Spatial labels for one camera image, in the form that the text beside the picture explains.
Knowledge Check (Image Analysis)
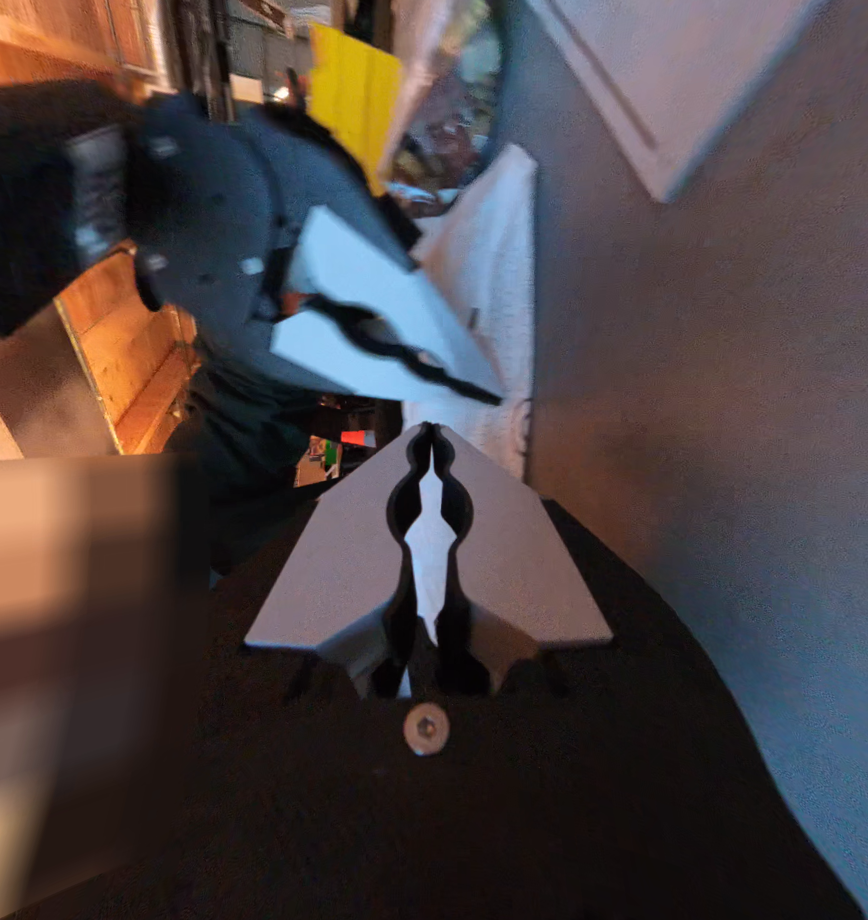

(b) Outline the yellow plastic bin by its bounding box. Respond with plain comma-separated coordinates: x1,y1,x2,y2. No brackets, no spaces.
308,22,405,196

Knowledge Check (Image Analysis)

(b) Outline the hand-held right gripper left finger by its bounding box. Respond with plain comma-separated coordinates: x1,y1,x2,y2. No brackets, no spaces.
244,423,430,698

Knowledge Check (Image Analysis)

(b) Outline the large white paper bag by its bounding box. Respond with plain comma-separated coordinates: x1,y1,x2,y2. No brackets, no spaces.
401,144,539,698

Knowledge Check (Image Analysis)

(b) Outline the pile of small toy bricks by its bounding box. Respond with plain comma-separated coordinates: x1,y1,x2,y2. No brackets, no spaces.
398,122,492,209

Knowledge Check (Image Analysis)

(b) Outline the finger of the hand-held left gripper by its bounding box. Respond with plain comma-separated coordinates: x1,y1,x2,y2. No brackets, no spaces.
289,206,508,403
268,303,505,405

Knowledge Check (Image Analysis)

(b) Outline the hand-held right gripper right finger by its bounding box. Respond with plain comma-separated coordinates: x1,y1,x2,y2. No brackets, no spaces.
434,423,614,698

